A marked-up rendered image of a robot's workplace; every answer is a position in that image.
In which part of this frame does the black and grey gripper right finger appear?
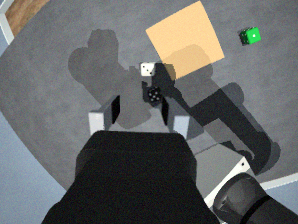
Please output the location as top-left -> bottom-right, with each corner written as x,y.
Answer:
161,97 -> 189,140

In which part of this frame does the peach flat square mat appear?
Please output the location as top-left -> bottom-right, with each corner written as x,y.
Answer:
145,1 -> 224,81

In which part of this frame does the white die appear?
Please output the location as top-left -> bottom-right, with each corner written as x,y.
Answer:
141,62 -> 155,76

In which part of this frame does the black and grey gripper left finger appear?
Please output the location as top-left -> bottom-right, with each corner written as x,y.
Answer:
88,95 -> 120,136

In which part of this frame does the black die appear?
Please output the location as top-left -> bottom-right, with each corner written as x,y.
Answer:
147,87 -> 162,102

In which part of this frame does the green die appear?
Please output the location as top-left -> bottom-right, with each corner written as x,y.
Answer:
241,27 -> 261,44

